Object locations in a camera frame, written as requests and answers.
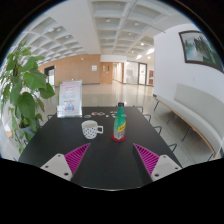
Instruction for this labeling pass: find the potted green leafy plant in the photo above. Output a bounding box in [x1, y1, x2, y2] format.
[0, 42, 55, 153]

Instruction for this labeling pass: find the framed landscape painting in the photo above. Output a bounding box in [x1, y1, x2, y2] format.
[179, 30, 224, 73]

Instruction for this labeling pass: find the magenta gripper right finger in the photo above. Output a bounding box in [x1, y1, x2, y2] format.
[134, 144, 181, 181]

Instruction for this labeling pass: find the black chair far right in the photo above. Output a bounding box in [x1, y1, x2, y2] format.
[143, 114, 152, 122]

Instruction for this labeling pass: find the white long bench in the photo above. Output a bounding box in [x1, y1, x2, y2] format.
[154, 83, 224, 157]

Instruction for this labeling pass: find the green plastic water bottle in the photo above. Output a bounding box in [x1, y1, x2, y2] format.
[113, 102, 126, 139]

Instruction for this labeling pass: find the white polka dot mug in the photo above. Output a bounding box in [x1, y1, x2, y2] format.
[81, 120, 104, 139]

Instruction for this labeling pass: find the red round coaster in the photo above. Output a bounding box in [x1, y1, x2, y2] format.
[111, 134, 126, 142]

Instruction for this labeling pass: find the acrylic sign holder stand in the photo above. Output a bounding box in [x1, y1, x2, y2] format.
[57, 80, 82, 118]

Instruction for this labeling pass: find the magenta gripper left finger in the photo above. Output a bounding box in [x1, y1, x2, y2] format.
[41, 143, 90, 181]

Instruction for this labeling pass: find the round badge right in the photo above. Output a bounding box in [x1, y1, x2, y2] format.
[98, 112, 105, 116]

